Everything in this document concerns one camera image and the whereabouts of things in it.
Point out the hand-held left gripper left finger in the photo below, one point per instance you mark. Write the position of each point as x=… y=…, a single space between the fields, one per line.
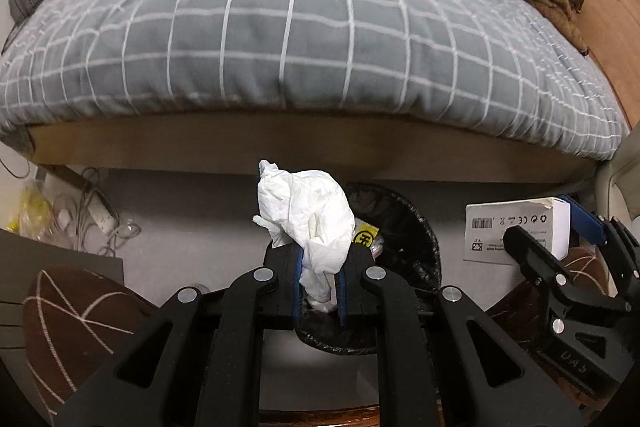
x=298 y=287

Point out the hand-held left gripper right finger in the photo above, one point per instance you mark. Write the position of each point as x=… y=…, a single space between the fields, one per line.
x=341 y=297

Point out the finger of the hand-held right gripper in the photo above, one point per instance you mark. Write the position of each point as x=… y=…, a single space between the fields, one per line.
x=585 y=222
x=530 y=252

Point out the white cardboard box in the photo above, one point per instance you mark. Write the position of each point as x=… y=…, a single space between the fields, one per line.
x=505 y=222

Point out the yellow and white snack packet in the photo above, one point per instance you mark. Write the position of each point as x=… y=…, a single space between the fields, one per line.
x=364 y=238

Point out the white tissue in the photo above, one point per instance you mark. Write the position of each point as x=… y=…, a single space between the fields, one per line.
x=310 y=212

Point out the black-lined trash bin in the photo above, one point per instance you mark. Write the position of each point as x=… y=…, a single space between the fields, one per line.
x=415 y=227

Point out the brown patterned round rug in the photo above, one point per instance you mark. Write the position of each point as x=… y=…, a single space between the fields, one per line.
x=75 y=332

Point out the grey checked bed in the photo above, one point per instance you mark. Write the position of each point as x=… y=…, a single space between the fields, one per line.
x=300 y=32

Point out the yellow plastic bag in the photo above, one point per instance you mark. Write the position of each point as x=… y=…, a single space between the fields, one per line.
x=35 y=212

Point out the wooden bed frame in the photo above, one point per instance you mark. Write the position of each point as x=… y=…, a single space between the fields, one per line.
x=200 y=142

